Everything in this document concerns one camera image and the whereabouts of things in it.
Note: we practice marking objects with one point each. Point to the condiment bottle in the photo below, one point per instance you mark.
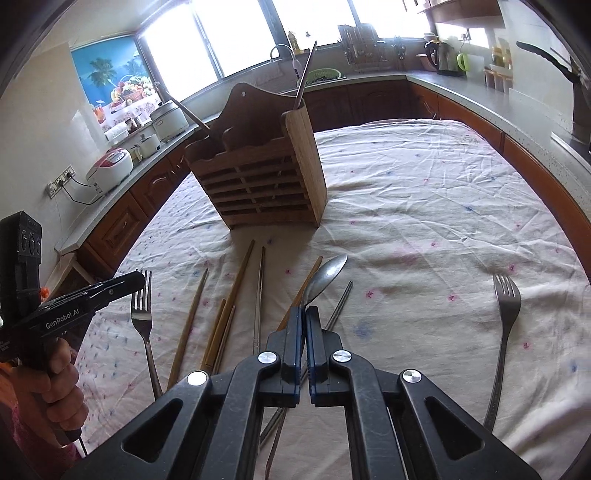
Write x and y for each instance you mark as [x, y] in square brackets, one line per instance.
[505, 56]
[496, 56]

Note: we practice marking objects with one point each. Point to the black kitchen utensil stand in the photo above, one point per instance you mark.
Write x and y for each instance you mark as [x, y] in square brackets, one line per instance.
[398, 53]

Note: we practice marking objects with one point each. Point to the wooden utensil holder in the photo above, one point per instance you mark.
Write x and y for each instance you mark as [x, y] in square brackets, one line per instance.
[263, 175]

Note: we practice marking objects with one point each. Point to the kitchen window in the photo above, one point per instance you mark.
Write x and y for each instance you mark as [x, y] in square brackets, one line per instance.
[240, 32]

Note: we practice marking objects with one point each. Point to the metal fork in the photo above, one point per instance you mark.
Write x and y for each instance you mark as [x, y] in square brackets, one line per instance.
[505, 300]
[141, 314]

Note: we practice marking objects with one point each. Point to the wooden chopstick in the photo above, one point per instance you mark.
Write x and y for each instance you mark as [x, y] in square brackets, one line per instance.
[216, 330]
[184, 110]
[304, 286]
[189, 323]
[240, 277]

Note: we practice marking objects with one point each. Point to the green mug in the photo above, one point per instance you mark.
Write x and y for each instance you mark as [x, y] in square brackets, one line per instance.
[463, 62]

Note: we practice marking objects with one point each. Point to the person's left hand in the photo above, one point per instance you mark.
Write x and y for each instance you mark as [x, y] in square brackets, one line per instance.
[60, 397]

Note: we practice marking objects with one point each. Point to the palm tree wall poster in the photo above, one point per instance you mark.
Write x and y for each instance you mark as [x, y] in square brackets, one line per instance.
[101, 69]

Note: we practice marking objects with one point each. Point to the metal chopstick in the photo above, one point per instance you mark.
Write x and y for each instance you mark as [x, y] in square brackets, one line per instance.
[342, 305]
[304, 76]
[259, 300]
[337, 304]

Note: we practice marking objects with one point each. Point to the green colander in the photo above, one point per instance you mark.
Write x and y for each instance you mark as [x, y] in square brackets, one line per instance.
[323, 76]

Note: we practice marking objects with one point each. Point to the metal spoon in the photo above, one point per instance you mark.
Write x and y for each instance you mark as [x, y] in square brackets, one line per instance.
[325, 277]

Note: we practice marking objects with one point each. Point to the pink and white rice cooker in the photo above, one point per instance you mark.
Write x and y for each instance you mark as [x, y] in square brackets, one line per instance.
[108, 170]

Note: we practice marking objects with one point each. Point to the wooden wall cabinets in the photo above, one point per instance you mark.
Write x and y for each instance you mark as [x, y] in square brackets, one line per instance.
[461, 11]

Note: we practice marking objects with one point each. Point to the white floral tablecloth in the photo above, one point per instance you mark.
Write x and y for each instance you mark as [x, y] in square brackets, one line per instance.
[415, 207]

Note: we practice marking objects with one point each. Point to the yellow bottle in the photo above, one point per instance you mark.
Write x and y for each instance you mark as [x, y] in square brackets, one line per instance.
[292, 42]

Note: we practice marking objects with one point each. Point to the gas stove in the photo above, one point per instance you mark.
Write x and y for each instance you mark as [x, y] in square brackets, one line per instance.
[572, 143]

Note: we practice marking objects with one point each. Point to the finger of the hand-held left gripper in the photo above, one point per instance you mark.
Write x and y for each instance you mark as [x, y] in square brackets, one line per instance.
[115, 288]

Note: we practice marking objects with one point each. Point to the large white rice cooker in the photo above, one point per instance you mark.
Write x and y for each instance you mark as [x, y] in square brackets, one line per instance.
[170, 121]

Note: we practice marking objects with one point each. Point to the grey kitchen countertop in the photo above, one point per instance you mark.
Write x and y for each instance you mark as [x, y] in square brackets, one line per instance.
[508, 106]

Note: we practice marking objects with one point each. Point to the metal dish rack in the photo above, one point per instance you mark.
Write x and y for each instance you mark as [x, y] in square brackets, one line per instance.
[360, 48]

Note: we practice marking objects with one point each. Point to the electric kettle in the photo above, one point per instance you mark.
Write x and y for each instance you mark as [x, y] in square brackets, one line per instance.
[443, 57]

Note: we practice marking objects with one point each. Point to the wooden base cabinets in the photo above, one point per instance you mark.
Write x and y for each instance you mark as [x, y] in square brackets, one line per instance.
[115, 230]

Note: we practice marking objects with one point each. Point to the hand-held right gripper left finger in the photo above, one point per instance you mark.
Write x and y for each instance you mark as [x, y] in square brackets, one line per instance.
[295, 350]

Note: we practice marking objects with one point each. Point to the chrome kitchen faucet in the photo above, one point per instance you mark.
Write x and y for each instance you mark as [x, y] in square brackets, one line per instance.
[277, 50]

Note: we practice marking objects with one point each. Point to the light wooden stool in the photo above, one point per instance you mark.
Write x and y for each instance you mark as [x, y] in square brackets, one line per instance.
[69, 265]

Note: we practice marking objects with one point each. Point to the white spice jar set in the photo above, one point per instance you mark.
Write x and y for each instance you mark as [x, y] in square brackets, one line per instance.
[497, 81]

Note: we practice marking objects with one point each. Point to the small white cooker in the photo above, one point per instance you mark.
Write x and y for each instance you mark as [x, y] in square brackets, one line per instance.
[148, 145]

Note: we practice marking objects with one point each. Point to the wall socket strip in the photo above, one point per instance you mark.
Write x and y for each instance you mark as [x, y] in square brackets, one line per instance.
[60, 181]

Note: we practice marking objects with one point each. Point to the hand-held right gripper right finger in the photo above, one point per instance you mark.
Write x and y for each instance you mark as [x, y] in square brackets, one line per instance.
[316, 355]

